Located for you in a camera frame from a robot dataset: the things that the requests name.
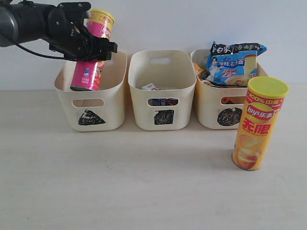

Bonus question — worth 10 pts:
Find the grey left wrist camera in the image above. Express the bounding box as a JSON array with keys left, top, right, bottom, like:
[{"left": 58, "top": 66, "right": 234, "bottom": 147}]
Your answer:
[{"left": 58, "top": 2, "right": 92, "bottom": 25}]

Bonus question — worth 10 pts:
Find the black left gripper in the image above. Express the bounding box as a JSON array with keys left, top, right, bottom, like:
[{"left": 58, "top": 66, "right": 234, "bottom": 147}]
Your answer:
[{"left": 47, "top": 6, "right": 118, "bottom": 61}]

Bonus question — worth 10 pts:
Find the white blue milk carton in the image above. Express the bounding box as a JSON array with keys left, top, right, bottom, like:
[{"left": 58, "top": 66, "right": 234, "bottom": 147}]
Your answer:
[{"left": 141, "top": 83, "right": 160, "bottom": 91}]

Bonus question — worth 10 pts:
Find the cream right plastic bin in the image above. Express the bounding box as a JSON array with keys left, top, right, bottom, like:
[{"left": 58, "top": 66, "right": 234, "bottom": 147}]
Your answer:
[{"left": 190, "top": 49, "right": 266, "bottom": 129}]

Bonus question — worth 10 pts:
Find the blue instant noodle packet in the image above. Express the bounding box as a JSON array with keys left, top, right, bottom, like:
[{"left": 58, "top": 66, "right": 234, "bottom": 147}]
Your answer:
[{"left": 206, "top": 42, "right": 267, "bottom": 87}]

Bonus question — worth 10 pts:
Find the purple drink carton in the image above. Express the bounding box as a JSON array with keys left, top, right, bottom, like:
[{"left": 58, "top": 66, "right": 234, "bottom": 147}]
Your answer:
[{"left": 148, "top": 98, "right": 178, "bottom": 106}]

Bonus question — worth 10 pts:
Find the yellow Lays chips can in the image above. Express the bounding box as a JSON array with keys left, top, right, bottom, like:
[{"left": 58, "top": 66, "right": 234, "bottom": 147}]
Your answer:
[{"left": 232, "top": 76, "right": 289, "bottom": 171}]

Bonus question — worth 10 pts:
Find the cream left plastic bin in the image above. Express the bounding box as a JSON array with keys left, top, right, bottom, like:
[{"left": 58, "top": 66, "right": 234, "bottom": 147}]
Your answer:
[{"left": 54, "top": 51, "right": 127, "bottom": 132}]

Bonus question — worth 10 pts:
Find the cream plastic bin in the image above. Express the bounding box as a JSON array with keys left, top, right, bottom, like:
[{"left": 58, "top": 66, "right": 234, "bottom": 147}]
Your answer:
[
  {"left": 128, "top": 50, "right": 197, "bottom": 131},
  {"left": 190, "top": 49, "right": 266, "bottom": 129},
  {"left": 54, "top": 51, "right": 127, "bottom": 132}
]

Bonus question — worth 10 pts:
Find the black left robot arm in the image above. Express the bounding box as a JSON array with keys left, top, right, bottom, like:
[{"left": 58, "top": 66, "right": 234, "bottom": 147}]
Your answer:
[{"left": 0, "top": 0, "right": 118, "bottom": 62}]

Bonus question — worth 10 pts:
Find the pink Lays chips can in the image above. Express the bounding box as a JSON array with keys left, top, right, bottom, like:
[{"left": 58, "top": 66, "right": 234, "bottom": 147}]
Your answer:
[{"left": 70, "top": 9, "right": 114, "bottom": 91}]

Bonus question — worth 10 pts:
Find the orange instant noodle packet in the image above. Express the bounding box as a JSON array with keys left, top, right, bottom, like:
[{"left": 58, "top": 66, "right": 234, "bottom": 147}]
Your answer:
[{"left": 193, "top": 62, "right": 245, "bottom": 104}]

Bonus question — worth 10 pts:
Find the cream middle plastic bin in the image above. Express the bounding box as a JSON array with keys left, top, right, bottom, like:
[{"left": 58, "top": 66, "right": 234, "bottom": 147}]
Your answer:
[{"left": 128, "top": 50, "right": 197, "bottom": 131}]

